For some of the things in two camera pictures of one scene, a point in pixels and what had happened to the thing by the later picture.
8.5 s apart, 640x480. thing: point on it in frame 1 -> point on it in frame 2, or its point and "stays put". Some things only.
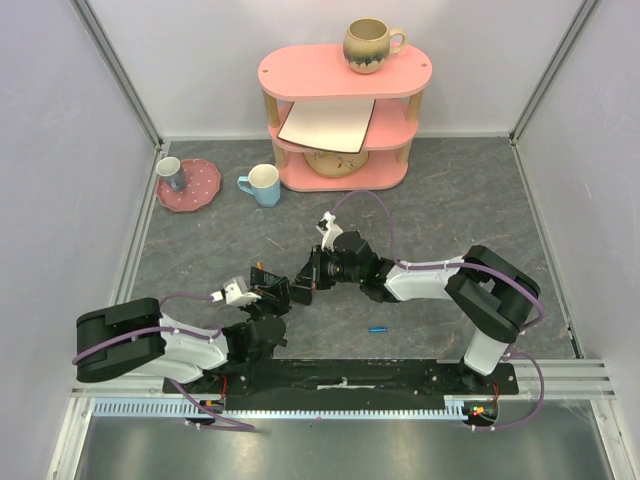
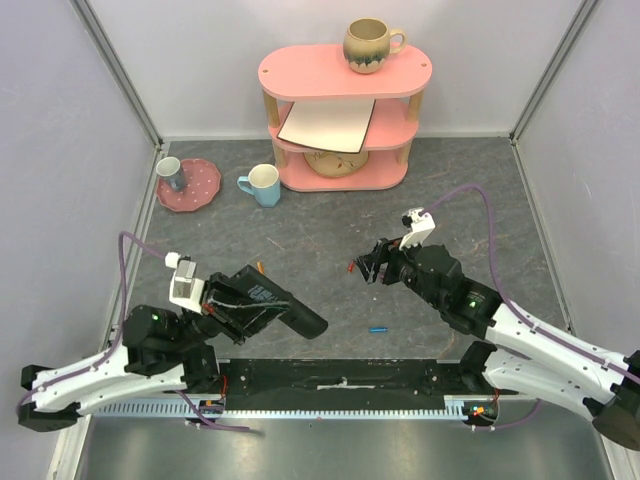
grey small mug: [170, 168] stays put
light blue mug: [265, 184] stays put
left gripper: [277, 295] -> [223, 304]
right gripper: [314, 273] -> [386, 265]
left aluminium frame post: [120, 69] stays put
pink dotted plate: [202, 182] stays put
